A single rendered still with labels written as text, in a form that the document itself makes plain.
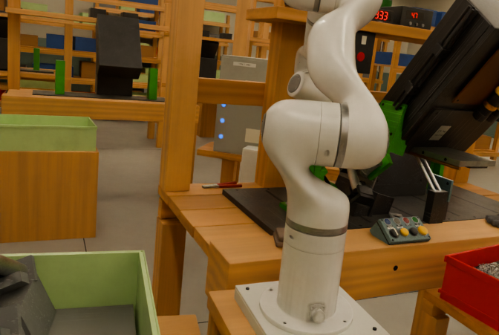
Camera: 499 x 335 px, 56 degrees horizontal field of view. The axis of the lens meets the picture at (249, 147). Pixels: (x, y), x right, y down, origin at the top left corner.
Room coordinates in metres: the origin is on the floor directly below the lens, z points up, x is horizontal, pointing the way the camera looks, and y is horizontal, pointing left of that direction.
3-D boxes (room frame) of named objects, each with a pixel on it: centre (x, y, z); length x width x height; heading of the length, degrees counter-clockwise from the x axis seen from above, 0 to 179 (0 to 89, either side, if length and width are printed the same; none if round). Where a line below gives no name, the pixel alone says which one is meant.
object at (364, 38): (1.78, -0.32, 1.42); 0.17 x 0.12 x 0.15; 116
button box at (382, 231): (1.29, -0.46, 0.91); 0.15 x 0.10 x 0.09; 116
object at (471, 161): (1.59, -0.62, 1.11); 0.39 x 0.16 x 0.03; 26
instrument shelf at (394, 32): (1.88, -0.39, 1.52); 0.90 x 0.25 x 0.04; 116
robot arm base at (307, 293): (0.87, -0.15, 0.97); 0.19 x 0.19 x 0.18
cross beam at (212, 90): (1.98, -0.35, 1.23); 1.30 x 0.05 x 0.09; 116
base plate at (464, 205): (1.64, -0.51, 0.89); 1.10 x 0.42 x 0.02; 116
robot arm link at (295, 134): (0.87, -0.11, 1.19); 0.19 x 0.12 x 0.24; 87
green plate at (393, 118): (1.56, -0.47, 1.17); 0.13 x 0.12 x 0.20; 116
